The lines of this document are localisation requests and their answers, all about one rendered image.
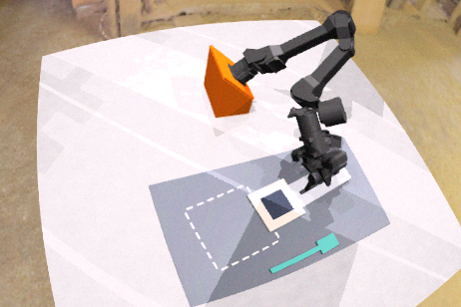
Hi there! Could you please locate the cream square tile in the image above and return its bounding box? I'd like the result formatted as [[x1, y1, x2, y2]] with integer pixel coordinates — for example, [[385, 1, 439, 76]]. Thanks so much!
[[247, 178, 305, 232]]

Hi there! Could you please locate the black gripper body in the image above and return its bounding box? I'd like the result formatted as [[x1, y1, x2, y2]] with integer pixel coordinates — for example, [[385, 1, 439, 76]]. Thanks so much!
[[291, 128, 348, 169]]

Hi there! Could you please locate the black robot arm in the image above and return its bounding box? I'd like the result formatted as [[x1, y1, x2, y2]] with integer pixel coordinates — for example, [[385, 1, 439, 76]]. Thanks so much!
[[228, 10, 356, 135]]

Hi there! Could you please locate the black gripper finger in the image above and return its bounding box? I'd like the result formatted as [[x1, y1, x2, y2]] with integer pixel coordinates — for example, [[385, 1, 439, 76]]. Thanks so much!
[[316, 164, 332, 187], [301, 159, 320, 173]]

